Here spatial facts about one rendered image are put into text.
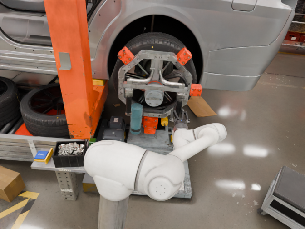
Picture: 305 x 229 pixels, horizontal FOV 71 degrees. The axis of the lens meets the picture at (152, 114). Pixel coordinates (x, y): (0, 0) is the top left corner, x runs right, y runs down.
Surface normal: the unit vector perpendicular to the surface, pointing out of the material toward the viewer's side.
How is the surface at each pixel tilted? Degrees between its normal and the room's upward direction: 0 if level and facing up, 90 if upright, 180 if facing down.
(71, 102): 90
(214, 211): 0
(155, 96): 90
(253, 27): 90
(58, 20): 90
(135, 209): 0
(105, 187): 79
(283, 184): 0
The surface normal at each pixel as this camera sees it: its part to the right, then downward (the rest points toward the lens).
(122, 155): -0.03, -0.58
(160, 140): 0.09, -0.80
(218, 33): -0.02, 0.61
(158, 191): -0.06, 0.11
